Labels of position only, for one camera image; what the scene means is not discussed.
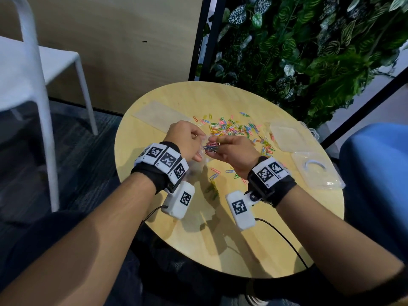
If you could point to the person's left hand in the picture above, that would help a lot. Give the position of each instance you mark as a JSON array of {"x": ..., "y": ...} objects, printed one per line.
[{"x": 180, "y": 135}]

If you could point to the person's right hand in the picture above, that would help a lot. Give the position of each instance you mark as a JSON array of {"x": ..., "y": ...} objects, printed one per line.
[{"x": 237, "y": 154}]

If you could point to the person's right fingers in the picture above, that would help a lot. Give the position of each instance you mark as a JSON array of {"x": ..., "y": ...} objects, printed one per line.
[{"x": 220, "y": 146}]

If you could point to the person's left fingers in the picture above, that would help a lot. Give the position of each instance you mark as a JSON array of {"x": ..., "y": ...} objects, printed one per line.
[{"x": 197, "y": 140}]

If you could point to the bundle of dark paper clips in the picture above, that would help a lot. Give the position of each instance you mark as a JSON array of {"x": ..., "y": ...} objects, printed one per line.
[{"x": 212, "y": 147}]

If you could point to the small clear plastic bag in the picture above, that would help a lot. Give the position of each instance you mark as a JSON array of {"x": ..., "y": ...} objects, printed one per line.
[{"x": 201, "y": 164}]

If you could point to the person's left forearm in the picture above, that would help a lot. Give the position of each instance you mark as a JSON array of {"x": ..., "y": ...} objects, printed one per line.
[{"x": 95, "y": 238}]

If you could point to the person's right forearm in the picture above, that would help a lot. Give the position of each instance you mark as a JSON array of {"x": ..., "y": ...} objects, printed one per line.
[{"x": 334, "y": 242}]

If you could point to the pink paper clip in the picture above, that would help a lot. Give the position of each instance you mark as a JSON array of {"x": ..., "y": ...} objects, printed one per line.
[{"x": 215, "y": 170}]

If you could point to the pile of colourful paper clips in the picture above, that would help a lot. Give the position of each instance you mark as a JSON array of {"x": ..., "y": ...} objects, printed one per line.
[{"x": 237, "y": 129}]

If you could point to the black wristband with marker tags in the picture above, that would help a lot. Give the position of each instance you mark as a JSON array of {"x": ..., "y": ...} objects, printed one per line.
[
  {"x": 164, "y": 160},
  {"x": 271, "y": 178}
]

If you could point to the yellow green paper clip cluster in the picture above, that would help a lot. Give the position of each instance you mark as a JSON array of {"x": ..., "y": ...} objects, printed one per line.
[{"x": 214, "y": 189}]

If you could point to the flat clear plastic bag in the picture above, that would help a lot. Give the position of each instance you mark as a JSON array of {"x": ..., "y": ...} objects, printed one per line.
[{"x": 161, "y": 115}]

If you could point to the clear plastic box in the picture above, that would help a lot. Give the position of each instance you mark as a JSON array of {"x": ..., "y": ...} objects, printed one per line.
[{"x": 291, "y": 136}]

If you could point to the clear plastic lid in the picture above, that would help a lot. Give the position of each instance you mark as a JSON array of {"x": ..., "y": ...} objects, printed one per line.
[{"x": 318, "y": 170}]

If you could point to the person's shoe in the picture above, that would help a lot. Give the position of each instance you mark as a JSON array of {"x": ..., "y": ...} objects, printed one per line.
[{"x": 255, "y": 297}]

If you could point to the blue upholstered chair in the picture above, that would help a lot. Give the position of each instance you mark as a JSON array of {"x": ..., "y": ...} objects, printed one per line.
[{"x": 376, "y": 181}]

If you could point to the white plastic chair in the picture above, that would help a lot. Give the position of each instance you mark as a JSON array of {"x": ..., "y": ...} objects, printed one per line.
[{"x": 28, "y": 76}]

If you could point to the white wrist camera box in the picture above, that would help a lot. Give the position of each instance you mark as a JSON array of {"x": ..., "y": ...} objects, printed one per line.
[
  {"x": 178, "y": 200},
  {"x": 240, "y": 210}
]

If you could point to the black metal frame post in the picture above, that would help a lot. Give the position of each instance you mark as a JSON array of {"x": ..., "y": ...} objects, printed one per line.
[{"x": 204, "y": 38}]

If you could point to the green artificial plant wall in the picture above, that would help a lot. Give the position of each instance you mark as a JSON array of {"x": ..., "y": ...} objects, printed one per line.
[{"x": 306, "y": 47}]

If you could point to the black metal frame bar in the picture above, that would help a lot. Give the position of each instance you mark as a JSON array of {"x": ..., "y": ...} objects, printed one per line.
[{"x": 363, "y": 108}]

